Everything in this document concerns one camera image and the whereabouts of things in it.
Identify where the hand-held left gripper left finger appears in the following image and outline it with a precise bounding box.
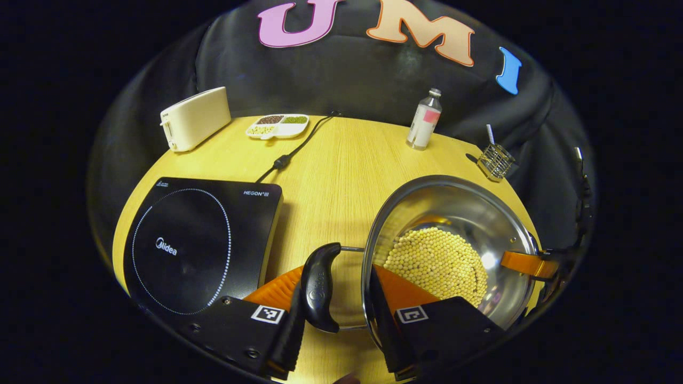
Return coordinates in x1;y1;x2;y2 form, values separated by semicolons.
179;265;307;380

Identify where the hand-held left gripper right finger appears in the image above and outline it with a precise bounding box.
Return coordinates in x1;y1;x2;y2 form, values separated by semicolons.
368;264;505;382

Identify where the stainless steel pot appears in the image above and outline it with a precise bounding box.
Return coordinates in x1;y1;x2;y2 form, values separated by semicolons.
300;175;539;347

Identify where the black induction cooktop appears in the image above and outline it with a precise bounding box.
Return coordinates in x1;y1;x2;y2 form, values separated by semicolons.
123;177;283;316

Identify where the pile of yellow soybeans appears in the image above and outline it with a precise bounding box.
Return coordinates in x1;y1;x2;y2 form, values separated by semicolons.
383;227;489;307

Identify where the clear bottle pink label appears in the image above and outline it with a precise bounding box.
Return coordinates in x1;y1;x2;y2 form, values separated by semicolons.
407;88;443;151

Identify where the white divided bean dish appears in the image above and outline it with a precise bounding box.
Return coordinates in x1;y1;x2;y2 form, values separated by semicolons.
245;114;310;140

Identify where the white toaster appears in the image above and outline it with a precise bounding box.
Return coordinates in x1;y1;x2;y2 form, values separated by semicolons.
160;86;232;153

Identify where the wire mesh holder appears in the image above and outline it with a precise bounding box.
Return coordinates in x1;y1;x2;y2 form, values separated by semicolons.
476;143;517;183

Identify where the black power cable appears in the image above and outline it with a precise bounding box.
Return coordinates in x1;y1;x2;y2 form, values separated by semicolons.
255;110;342;183

